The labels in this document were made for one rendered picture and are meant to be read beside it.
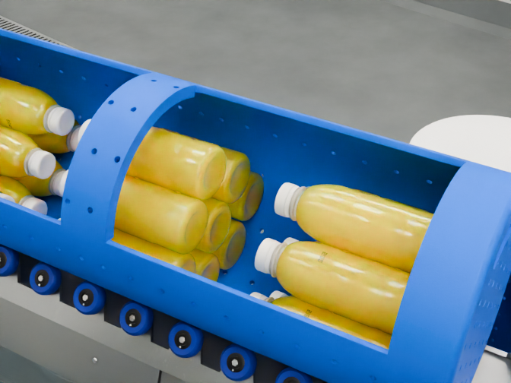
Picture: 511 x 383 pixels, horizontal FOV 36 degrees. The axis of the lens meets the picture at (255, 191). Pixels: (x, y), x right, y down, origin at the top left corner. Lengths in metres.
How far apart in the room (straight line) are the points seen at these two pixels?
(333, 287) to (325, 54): 3.19
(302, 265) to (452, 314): 0.18
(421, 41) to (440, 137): 2.96
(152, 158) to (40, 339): 0.34
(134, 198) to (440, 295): 0.39
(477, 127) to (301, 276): 0.56
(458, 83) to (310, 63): 0.70
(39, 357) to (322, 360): 0.47
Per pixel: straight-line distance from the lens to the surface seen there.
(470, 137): 1.30
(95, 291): 1.06
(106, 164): 0.90
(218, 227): 1.01
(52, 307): 1.12
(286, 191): 0.90
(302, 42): 4.10
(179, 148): 0.95
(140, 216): 0.94
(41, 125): 1.17
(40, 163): 1.14
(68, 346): 1.13
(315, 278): 0.85
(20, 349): 1.19
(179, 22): 4.32
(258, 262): 0.89
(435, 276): 0.76
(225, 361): 0.97
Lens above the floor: 1.67
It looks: 35 degrees down
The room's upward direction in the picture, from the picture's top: 1 degrees clockwise
